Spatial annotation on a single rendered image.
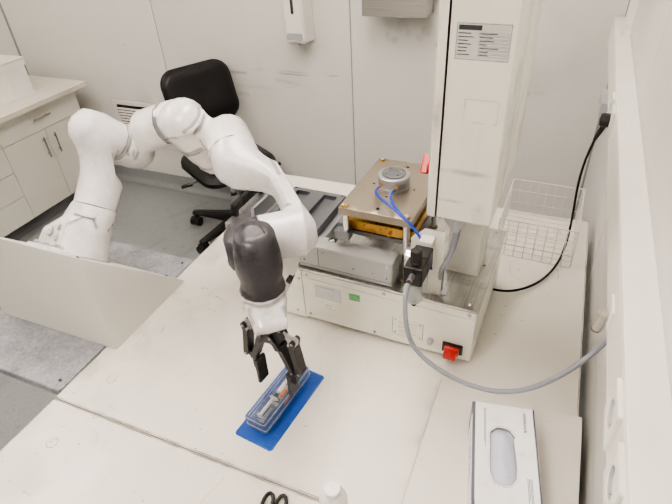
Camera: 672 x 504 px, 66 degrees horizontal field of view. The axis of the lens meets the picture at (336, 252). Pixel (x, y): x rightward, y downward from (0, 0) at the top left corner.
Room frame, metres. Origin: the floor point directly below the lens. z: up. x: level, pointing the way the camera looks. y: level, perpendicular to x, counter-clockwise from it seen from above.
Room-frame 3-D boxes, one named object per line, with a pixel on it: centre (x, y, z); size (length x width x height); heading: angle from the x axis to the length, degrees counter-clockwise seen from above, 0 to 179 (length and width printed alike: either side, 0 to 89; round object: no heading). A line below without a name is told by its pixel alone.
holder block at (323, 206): (1.23, 0.08, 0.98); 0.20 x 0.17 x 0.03; 153
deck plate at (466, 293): (1.10, -0.18, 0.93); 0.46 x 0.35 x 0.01; 63
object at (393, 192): (1.08, -0.17, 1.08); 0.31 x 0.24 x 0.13; 153
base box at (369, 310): (1.10, -0.14, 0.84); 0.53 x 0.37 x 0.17; 63
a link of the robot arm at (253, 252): (0.81, 0.16, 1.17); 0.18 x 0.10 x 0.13; 13
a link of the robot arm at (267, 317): (0.74, 0.14, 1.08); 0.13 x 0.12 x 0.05; 148
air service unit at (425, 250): (0.86, -0.17, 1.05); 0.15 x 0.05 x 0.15; 153
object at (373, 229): (1.11, -0.15, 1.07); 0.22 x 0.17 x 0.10; 153
